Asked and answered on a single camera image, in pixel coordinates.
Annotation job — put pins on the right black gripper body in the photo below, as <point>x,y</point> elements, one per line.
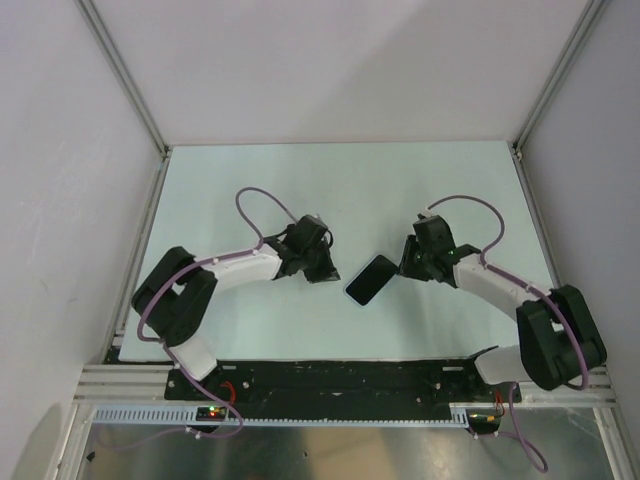
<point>415,261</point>

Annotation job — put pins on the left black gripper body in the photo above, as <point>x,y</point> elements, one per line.
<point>316,264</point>

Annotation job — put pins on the clear blue phone case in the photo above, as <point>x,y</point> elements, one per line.
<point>365,302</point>

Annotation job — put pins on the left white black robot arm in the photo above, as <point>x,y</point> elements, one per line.
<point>174,297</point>

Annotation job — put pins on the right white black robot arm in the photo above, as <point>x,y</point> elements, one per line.
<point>558,340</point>

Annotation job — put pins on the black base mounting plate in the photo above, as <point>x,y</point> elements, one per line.
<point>375,391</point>

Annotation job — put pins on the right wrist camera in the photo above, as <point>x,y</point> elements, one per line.
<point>425,214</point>

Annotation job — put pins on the aluminium frame rail front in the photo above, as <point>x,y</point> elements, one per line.
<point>141,383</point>

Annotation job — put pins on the left aluminium corner post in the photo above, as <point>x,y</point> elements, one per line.
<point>120,70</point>

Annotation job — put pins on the aluminium corner post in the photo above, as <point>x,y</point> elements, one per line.
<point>120,70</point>
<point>576,42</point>

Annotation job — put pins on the right aluminium corner post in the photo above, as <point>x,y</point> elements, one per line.
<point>576,42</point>

